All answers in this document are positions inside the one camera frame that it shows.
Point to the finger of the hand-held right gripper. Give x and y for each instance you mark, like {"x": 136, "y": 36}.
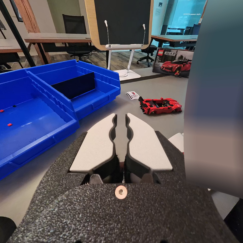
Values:
{"x": 176, "y": 141}

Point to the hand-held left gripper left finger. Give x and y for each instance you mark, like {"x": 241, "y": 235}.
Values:
{"x": 95, "y": 148}

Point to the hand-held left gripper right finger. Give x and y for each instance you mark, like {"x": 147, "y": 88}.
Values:
{"x": 146, "y": 148}

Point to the large blue plastic bin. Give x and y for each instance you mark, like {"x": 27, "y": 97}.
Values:
{"x": 38, "y": 117}

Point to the red lego car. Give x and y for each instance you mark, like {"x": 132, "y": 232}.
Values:
{"x": 161, "y": 108}

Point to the lego minifigure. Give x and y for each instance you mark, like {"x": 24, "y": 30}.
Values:
{"x": 177, "y": 73}

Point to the lego set box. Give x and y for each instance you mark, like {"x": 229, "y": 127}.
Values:
{"x": 170, "y": 57}

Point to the blue plastic bin with divider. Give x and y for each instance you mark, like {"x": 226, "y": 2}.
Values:
{"x": 89, "y": 98}

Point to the white sticker sheet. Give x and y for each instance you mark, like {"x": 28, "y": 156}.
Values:
{"x": 132, "y": 95}

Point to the wooden desk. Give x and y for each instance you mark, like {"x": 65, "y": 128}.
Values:
{"x": 9, "y": 47}
{"x": 170, "y": 38}
{"x": 57, "y": 37}

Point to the white book stand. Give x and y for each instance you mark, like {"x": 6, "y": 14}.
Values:
{"x": 124, "y": 46}

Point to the black mesh office chair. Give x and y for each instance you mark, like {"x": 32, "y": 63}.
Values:
{"x": 75, "y": 24}

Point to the wood-rimmed black panel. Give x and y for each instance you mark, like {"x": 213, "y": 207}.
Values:
{"x": 123, "y": 19}

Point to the black slanted pole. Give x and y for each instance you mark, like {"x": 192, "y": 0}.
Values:
{"x": 16, "y": 35}

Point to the dark framed picture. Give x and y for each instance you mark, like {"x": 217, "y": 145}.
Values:
{"x": 16, "y": 11}

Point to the wooden door frame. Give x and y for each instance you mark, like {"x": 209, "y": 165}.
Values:
{"x": 28, "y": 17}

